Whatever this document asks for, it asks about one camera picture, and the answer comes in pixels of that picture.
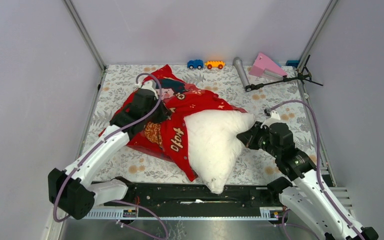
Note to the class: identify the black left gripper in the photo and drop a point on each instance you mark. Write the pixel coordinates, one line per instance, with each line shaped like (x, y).
(163, 114)

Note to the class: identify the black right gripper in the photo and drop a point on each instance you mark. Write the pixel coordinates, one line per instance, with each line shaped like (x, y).
(247, 137)

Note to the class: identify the red cartoon print pillowcase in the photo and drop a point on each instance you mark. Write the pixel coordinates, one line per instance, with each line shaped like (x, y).
(171, 139)

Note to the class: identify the white pillow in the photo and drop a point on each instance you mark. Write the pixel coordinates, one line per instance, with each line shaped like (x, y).
(213, 147)

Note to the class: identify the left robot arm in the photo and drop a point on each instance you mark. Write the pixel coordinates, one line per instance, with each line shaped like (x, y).
(72, 189)

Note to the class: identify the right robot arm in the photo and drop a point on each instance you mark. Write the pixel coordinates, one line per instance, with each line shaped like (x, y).
(301, 188)

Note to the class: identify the floral fern print sheet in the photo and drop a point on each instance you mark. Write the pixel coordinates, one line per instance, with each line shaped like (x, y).
(251, 168)

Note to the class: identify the blue toy car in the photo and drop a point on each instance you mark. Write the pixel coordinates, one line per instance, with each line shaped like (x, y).
(195, 64)

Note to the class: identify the yellow toy car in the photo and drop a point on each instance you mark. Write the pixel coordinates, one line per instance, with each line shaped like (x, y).
(214, 64)

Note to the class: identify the silver microphone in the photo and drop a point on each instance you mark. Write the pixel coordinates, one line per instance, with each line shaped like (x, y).
(238, 65)

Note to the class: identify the pink wedge block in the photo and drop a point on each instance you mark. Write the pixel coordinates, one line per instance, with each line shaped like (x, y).
(263, 65)

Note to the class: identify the black tripod stand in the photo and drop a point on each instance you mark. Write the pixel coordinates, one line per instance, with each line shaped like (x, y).
(303, 75)

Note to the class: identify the blue block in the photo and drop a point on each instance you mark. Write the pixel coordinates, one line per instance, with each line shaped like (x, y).
(292, 63)

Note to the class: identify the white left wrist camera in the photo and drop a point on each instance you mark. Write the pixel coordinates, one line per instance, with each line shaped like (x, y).
(148, 85)

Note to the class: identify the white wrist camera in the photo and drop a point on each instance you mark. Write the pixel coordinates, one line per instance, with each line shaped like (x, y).
(148, 85)
(273, 118)

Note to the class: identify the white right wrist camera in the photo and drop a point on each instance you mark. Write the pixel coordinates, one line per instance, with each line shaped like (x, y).
(273, 118)

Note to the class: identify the slotted aluminium rail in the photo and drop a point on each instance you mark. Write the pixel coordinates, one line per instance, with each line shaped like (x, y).
(242, 213)

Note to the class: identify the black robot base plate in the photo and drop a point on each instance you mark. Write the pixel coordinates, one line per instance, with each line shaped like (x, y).
(174, 196)

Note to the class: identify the left aluminium frame post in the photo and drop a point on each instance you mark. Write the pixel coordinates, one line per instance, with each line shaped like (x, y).
(81, 27)

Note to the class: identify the aluminium frame post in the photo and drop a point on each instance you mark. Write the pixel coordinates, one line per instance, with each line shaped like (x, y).
(81, 27)
(318, 29)

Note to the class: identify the right aluminium frame post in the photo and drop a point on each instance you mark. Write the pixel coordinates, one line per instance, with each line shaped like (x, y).
(318, 29)

